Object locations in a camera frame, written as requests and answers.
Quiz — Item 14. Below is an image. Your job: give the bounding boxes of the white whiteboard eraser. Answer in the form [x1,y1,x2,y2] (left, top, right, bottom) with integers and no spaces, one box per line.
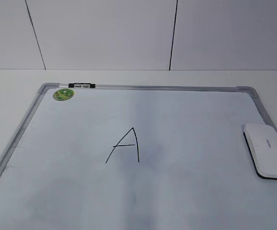
[243,123,277,179]

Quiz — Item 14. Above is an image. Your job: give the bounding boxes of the white whiteboard with grey frame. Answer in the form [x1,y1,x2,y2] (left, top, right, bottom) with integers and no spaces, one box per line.
[0,83,277,230]

